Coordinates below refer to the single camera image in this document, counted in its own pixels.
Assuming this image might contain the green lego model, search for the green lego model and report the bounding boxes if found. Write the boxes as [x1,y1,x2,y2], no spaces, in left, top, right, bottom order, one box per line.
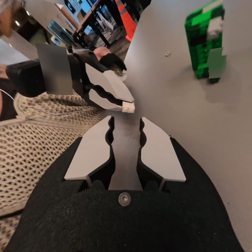
[184,4,227,84]

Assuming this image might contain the wooden desk with black legs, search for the wooden desk with black legs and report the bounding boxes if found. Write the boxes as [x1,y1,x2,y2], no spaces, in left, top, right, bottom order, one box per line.
[72,0,123,48]

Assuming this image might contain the thin white cable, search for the thin white cable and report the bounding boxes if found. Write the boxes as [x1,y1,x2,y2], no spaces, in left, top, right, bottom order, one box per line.
[0,88,103,121]

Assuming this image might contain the white lego brick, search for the white lego brick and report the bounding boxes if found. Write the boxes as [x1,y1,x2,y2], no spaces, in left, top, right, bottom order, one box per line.
[122,101,136,113]

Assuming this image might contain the person's left hand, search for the person's left hand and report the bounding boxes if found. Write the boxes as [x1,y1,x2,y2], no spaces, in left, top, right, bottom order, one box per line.
[93,47,111,61]

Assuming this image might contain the person's cream knit sweater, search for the person's cream knit sweater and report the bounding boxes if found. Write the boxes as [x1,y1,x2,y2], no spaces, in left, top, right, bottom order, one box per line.
[0,91,107,217]

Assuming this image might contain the orange traffic cone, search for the orange traffic cone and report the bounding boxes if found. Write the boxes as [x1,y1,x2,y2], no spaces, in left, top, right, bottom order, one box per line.
[116,0,137,42]

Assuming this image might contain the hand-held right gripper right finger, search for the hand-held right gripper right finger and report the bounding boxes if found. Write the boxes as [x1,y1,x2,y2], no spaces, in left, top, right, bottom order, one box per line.
[136,117,187,191]

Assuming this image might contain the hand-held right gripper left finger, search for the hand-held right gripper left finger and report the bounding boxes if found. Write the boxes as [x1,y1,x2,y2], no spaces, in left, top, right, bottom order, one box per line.
[64,116,116,190]

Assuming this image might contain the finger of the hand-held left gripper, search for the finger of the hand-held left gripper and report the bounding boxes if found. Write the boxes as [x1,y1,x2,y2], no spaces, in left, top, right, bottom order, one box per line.
[85,63,135,106]
[89,88,123,111]

